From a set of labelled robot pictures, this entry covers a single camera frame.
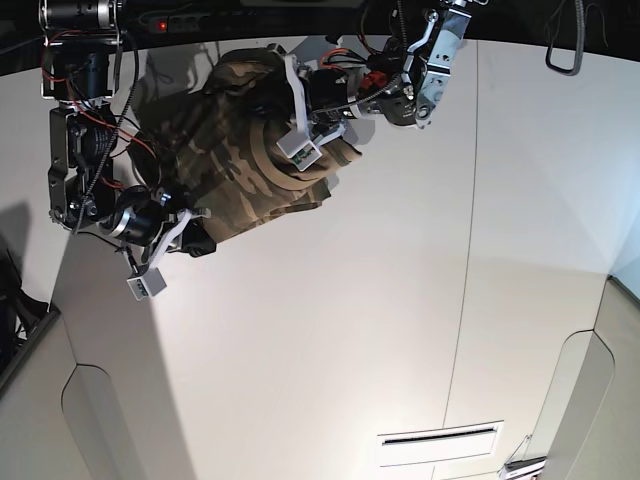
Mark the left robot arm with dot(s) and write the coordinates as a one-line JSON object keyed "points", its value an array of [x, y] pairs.
{"points": [[403, 81]]}

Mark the black power strip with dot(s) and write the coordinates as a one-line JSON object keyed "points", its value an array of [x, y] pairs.
{"points": [[172, 23]]}

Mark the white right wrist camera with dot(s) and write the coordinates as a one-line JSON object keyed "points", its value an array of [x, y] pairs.
{"points": [[146, 284]]}

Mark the camouflage T-shirt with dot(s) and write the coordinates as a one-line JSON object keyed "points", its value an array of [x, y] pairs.
{"points": [[219, 144]]}

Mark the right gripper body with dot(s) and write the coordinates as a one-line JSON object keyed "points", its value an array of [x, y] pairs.
{"points": [[138, 217]]}

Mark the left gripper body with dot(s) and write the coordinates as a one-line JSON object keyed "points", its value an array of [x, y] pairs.
{"points": [[313, 106]]}

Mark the black bag at left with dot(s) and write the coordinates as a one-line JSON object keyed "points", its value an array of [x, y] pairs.
{"points": [[20, 313]]}

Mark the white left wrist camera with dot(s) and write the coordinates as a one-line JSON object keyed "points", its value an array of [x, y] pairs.
{"points": [[299, 149]]}

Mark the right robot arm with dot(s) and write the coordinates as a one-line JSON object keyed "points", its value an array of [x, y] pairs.
{"points": [[102, 179]]}

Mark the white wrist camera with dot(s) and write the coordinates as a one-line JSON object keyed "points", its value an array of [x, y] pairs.
{"points": [[299, 149], [146, 284]]}

